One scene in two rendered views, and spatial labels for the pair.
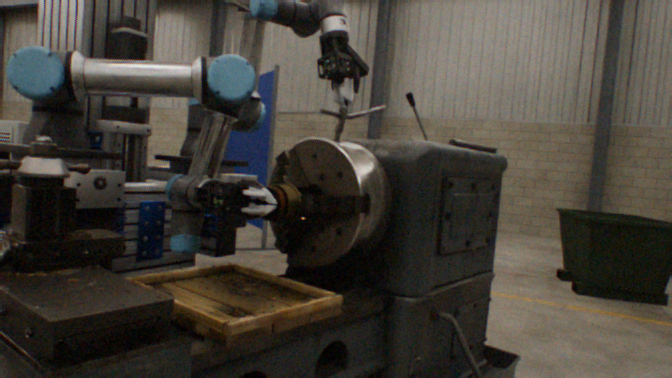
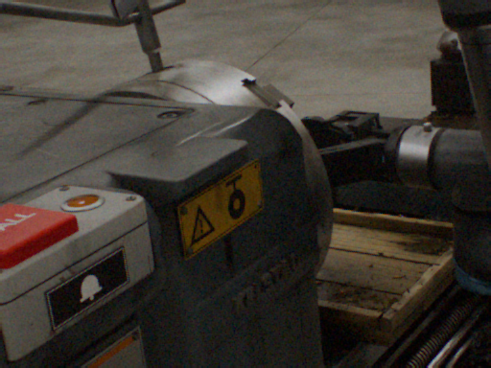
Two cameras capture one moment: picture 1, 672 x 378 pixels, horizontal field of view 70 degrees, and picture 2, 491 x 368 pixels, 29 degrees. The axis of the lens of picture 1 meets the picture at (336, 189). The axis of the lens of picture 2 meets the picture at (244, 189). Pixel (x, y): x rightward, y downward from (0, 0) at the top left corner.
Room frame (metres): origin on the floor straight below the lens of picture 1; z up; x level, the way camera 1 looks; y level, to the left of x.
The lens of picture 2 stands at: (2.24, 0.04, 1.47)
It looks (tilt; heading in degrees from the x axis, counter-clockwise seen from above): 20 degrees down; 177
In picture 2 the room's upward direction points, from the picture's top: 7 degrees counter-clockwise
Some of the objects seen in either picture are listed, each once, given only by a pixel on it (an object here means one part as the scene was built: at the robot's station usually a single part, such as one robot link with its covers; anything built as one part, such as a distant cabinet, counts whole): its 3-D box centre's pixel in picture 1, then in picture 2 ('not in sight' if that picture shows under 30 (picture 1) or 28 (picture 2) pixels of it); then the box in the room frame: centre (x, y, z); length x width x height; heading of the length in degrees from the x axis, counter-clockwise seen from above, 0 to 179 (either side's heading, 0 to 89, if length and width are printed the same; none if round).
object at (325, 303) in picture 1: (232, 295); (322, 262); (1.00, 0.20, 0.89); 0.36 x 0.30 x 0.04; 51
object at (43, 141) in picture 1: (44, 147); not in sight; (0.78, 0.48, 1.17); 0.04 x 0.04 x 0.03
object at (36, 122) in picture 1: (57, 128); not in sight; (1.25, 0.73, 1.21); 0.15 x 0.15 x 0.10
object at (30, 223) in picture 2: not in sight; (10, 240); (1.70, -0.08, 1.26); 0.06 x 0.06 x 0.02; 51
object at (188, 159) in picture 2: not in sight; (176, 172); (1.57, 0.02, 1.24); 0.09 x 0.08 x 0.03; 141
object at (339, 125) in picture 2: (224, 197); (365, 149); (1.10, 0.26, 1.08); 0.12 x 0.09 x 0.08; 50
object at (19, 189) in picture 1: (45, 207); (458, 79); (0.79, 0.47, 1.07); 0.07 x 0.07 x 0.10; 51
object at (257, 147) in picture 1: (227, 154); not in sight; (7.93, 1.84, 1.18); 4.12 x 0.80 x 2.35; 28
